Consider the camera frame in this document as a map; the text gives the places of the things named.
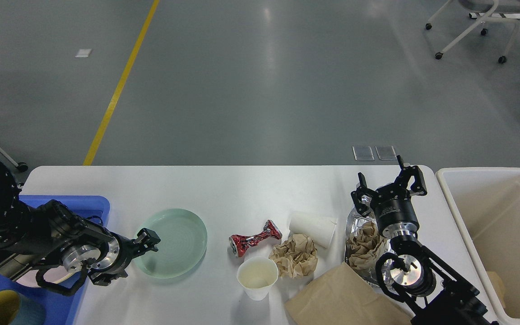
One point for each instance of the floor outlet cover right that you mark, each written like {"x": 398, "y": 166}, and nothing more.
{"x": 386, "y": 153}

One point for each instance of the white floor tag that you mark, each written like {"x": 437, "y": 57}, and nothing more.
{"x": 83, "y": 53}

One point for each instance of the lying white paper cup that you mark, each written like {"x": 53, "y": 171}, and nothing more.
{"x": 319, "y": 228}

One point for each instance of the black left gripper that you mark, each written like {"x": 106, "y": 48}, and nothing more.
{"x": 118, "y": 253}

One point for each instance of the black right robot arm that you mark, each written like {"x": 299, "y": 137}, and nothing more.
{"x": 409, "y": 272}

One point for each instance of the crumpled brown paper ball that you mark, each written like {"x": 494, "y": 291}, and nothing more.
{"x": 296, "y": 257}

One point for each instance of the pink plate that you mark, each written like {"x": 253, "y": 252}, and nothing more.
{"x": 56, "y": 275}

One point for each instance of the flat brown paper bag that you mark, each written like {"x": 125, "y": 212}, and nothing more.
{"x": 341, "y": 297}

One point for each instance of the blue plastic tray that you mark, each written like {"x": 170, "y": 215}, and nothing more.
{"x": 60, "y": 310}

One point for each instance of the floor outlet cover left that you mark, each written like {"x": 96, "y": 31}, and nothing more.
{"x": 363, "y": 153}

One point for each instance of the crushed red can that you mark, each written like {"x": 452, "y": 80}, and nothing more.
{"x": 240, "y": 244}

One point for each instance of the crumpled brown paper in bag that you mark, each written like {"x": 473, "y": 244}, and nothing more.
{"x": 365, "y": 246}

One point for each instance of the white office chair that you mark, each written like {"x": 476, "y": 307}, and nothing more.
{"x": 488, "y": 11}

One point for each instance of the silver foil bag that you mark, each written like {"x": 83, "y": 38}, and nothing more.
{"x": 354, "y": 221}

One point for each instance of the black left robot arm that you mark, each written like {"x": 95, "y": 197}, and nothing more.
{"x": 64, "y": 248}

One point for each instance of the floor outlet cover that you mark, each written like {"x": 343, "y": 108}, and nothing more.
{"x": 386, "y": 153}
{"x": 363, "y": 153}

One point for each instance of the green plate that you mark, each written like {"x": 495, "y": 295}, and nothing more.
{"x": 184, "y": 240}

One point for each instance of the beige plastic bin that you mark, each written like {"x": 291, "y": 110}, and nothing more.
{"x": 485, "y": 204}

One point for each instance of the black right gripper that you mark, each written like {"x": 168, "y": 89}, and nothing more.
{"x": 392, "y": 206}

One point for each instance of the upright white paper cup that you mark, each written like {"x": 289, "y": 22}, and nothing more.
{"x": 257, "y": 275}

